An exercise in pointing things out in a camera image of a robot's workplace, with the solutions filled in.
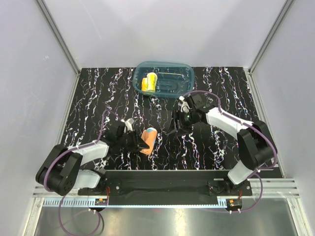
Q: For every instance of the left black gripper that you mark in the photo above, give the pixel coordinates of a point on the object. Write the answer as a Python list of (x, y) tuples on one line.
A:
[(138, 143)]

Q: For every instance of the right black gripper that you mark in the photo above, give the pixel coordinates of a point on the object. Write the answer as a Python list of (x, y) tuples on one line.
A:
[(173, 126)]

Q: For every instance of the orange dotted towel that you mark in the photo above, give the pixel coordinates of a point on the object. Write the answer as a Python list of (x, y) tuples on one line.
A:
[(149, 137)]

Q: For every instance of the yellow patterned towel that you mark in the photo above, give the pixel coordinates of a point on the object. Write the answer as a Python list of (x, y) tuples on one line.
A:
[(149, 82)]

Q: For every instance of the teal plastic basin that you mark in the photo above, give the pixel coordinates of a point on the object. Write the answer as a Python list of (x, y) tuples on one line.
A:
[(173, 79)]

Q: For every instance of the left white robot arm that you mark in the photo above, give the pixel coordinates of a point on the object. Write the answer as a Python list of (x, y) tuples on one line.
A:
[(61, 171)]

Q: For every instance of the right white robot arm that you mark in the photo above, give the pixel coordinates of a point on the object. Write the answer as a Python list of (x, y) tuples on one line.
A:
[(255, 144)]

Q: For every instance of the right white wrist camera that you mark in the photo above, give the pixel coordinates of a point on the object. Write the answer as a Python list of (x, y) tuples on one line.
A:
[(184, 107)]

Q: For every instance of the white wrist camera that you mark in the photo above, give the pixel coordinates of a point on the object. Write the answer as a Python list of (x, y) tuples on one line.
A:
[(129, 125), (184, 107)]

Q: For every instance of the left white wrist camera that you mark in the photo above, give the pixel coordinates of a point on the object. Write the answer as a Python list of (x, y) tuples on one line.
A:
[(129, 125)]

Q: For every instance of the aluminium front rail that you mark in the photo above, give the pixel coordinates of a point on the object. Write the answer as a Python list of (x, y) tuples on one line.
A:
[(114, 198)]

